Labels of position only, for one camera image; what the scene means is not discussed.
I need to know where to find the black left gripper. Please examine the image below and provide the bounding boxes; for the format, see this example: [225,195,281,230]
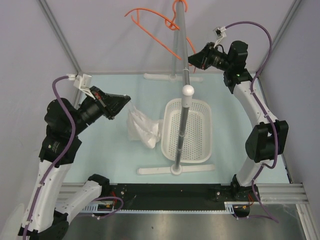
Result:
[68,85,131,136]

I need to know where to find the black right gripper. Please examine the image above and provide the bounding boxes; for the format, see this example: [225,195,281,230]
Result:
[185,42,233,72]

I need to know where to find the white tank top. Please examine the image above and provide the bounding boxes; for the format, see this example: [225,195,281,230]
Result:
[126,100,164,149]

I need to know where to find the orange plastic hanger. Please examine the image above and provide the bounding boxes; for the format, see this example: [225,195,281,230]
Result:
[124,0,197,73]

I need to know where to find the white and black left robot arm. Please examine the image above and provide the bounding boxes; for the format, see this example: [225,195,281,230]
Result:
[18,86,131,240]

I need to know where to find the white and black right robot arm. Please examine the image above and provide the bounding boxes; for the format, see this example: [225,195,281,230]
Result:
[188,40,289,201]

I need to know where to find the grey clothes rack with white feet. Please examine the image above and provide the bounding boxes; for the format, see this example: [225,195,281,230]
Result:
[137,0,215,176]

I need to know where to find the white perforated plastic basket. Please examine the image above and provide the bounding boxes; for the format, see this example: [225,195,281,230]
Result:
[161,98,213,164]

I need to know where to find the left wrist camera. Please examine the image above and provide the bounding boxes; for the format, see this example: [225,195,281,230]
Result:
[66,73,95,99]

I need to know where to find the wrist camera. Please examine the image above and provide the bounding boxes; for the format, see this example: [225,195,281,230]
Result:
[66,73,95,99]
[213,26,227,46]

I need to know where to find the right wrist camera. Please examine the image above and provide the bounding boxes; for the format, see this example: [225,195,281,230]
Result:
[213,26,227,46]

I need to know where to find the white slotted cable duct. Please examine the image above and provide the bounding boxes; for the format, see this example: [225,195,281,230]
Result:
[82,201,251,215]

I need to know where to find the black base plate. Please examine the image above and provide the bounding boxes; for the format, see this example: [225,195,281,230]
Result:
[102,183,259,211]

